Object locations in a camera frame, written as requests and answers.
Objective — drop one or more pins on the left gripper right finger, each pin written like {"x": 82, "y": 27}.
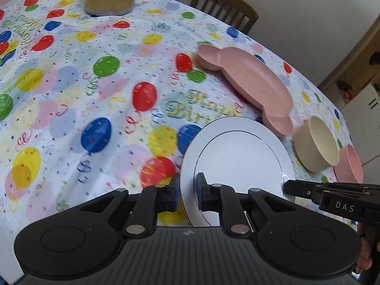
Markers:
{"x": 223, "y": 200}

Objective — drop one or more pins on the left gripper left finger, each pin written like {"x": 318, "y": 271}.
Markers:
{"x": 145, "y": 207}

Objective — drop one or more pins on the small white plate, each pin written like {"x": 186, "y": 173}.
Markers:
{"x": 238, "y": 152}

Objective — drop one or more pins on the person right hand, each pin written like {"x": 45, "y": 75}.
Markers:
{"x": 365, "y": 261}

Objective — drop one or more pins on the pink bowl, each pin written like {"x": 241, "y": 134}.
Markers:
{"x": 349, "y": 169}

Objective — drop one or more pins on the cream bowl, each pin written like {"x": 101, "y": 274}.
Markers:
{"x": 315, "y": 145}

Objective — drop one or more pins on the white wardrobe cabinets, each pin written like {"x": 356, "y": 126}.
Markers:
{"x": 362, "y": 118}

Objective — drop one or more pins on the pink bear-shaped plate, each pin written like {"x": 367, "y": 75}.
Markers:
{"x": 254, "y": 81}

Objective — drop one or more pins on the balloon print tablecloth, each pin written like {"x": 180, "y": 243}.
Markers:
{"x": 89, "y": 104}

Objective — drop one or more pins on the brown wooden chair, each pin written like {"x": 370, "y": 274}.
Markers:
{"x": 236, "y": 13}

